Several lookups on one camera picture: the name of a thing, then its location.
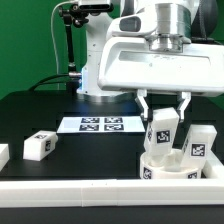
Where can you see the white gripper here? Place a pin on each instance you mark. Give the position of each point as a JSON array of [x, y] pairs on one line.
[[152, 51]]

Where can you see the white round stool seat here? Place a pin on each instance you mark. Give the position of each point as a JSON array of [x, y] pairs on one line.
[[170, 169]]

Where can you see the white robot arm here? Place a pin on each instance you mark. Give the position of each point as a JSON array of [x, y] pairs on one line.
[[97, 33]]

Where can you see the white sheet with tags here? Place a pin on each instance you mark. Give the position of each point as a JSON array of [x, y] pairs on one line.
[[108, 124]]

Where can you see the white U-shaped fence wall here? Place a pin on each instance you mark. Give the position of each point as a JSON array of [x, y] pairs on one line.
[[135, 192]]

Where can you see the camera on stand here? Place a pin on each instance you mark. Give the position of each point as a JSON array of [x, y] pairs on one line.
[[95, 6]]

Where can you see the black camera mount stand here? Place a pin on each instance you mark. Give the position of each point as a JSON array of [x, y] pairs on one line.
[[72, 17]]

